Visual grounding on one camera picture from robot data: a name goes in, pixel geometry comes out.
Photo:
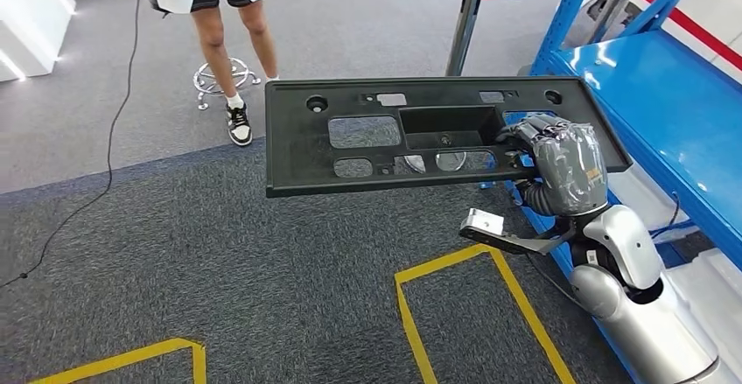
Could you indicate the chrome stool base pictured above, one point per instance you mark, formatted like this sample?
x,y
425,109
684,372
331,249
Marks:
x,y
243,65

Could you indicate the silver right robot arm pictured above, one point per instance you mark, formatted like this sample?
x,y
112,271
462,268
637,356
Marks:
x,y
649,323

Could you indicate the pale wrist camera on bracket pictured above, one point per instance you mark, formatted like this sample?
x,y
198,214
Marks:
x,y
484,222

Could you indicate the blue metal shelf rack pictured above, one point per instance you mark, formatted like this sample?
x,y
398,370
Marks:
x,y
666,109

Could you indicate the person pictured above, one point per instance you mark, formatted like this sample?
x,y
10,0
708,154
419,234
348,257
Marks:
x,y
211,28

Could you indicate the yellow floor tape square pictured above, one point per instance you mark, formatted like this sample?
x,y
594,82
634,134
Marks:
x,y
116,361
440,264

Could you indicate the black plastic plate bracket part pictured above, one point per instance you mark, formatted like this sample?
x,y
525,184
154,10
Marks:
x,y
301,149

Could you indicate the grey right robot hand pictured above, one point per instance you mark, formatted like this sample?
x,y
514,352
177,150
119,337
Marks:
x,y
571,167

